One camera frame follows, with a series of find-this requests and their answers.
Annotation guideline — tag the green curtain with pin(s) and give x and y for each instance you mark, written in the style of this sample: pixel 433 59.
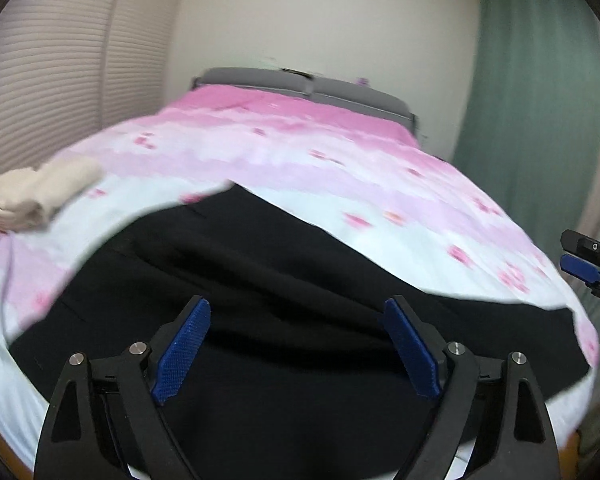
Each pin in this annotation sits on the green curtain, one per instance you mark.
pixel 525 110

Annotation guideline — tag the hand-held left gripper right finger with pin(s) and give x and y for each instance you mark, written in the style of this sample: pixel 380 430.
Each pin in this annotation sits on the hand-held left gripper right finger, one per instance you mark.
pixel 412 350

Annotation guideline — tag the pink floral blanket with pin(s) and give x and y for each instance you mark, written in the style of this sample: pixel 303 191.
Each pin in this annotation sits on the pink floral blanket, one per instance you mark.
pixel 330 160

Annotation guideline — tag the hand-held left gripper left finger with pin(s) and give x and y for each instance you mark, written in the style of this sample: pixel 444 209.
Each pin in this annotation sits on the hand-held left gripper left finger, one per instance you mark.
pixel 182 350

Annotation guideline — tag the folded beige cloth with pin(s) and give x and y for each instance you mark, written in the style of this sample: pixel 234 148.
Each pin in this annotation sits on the folded beige cloth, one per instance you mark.
pixel 35 187

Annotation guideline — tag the white slatted blind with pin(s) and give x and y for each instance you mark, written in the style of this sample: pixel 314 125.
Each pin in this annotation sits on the white slatted blind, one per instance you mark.
pixel 45 70

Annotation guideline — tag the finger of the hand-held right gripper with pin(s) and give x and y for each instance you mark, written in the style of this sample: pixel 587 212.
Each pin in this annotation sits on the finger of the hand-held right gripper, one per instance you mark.
pixel 580 267
pixel 587 245

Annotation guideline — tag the black pants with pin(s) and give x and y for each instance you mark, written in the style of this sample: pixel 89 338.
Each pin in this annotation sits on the black pants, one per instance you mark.
pixel 280 270

